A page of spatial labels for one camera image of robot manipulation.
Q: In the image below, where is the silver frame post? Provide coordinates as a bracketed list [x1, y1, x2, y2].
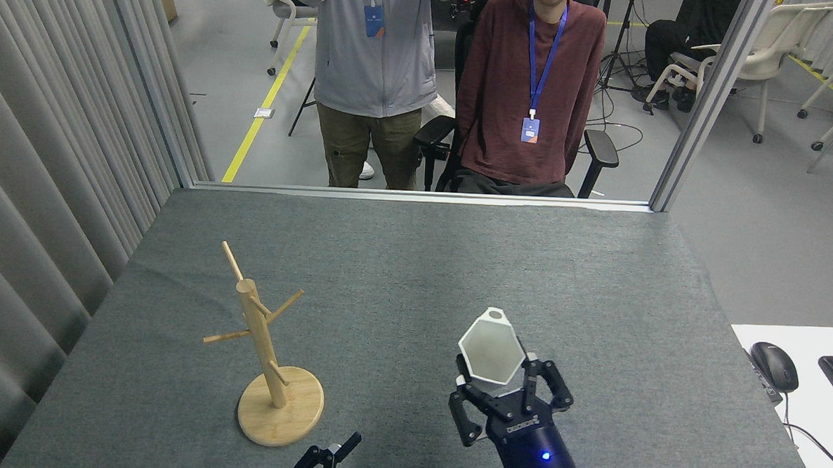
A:
[96, 0, 225, 189]
[648, 0, 779, 219]

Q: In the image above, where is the white hexagonal cup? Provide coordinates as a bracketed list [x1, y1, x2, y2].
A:
[456, 306, 529, 388]

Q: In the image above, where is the silver frame rail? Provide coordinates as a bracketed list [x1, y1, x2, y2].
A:
[190, 180, 655, 215]

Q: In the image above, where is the grey felt table cover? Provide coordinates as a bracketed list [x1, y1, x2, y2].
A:
[0, 181, 833, 468]

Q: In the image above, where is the black office chair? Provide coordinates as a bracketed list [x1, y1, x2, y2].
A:
[411, 0, 627, 200]

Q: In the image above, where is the grey curtain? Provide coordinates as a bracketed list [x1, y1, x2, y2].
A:
[0, 0, 209, 468]

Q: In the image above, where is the long blue lanyard badge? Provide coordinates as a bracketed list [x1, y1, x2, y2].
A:
[520, 0, 570, 146]

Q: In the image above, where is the white desk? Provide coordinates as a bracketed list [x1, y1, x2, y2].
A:
[724, 322, 833, 468]

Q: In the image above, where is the white chair with armrests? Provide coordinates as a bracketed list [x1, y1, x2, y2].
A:
[642, 0, 833, 148]

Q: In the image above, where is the wooden cup rack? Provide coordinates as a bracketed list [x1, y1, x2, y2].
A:
[198, 240, 332, 449]

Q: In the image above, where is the standing person with badge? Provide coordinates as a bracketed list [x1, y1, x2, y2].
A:
[275, 0, 470, 194]

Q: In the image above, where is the short blue lanyard badge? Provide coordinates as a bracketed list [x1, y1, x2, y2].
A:
[362, 0, 387, 39]

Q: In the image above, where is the black computer mouse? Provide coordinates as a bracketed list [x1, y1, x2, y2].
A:
[749, 341, 801, 394]

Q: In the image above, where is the flat black device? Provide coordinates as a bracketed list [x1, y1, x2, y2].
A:
[741, 347, 785, 405]

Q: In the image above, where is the black tripod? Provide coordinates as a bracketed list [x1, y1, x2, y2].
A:
[591, 0, 661, 117]

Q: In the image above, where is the black mouse cable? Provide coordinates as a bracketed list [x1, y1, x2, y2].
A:
[778, 391, 833, 468]

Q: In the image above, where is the black stand leg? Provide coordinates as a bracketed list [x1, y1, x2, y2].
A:
[287, 74, 320, 139]

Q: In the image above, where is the white wheeled chair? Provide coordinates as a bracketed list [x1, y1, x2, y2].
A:
[244, 0, 320, 79]

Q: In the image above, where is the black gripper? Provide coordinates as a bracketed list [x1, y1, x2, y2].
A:
[322, 343, 584, 468]

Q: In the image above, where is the seated person in background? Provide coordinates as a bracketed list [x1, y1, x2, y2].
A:
[631, 0, 744, 115]

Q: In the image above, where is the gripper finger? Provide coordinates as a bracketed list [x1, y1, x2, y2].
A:
[282, 444, 329, 468]

